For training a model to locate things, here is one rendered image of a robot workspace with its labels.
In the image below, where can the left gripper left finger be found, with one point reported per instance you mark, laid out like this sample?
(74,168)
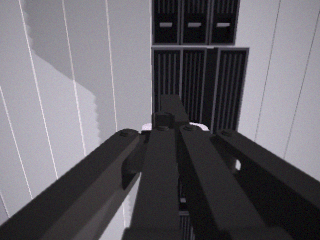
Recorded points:
(82,202)

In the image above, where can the grey metal rack frame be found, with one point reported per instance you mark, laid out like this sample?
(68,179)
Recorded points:
(74,72)

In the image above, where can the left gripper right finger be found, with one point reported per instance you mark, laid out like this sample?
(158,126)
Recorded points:
(222,207)

